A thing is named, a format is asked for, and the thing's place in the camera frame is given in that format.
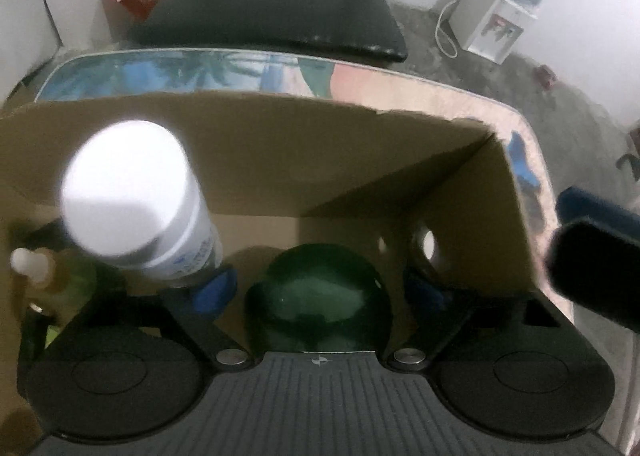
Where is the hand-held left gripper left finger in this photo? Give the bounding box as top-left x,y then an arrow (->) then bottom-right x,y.
157,265 -> 248,369

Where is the green ball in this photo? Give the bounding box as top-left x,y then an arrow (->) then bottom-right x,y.
244,243 -> 394,353

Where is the white water dispenser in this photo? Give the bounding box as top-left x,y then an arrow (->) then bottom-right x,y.
449,0 -> 540,64

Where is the white dispenser cable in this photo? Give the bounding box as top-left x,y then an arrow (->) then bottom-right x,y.
435,0 -> 459,59

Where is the brown cardboard box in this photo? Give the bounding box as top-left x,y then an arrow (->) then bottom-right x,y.
0,88 -> 571,456

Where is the small white nozzle bottle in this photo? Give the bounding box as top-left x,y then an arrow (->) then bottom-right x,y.
10,247 -> 98,334

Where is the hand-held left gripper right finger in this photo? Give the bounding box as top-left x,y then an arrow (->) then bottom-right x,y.
392,268 -> 557,373

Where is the white capped plastic bottle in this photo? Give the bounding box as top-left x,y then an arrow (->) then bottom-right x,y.
59,120 -> 224,287

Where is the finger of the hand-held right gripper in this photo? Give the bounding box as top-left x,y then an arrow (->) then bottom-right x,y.
544,217 -> 640,333
556,187 -> 640,229

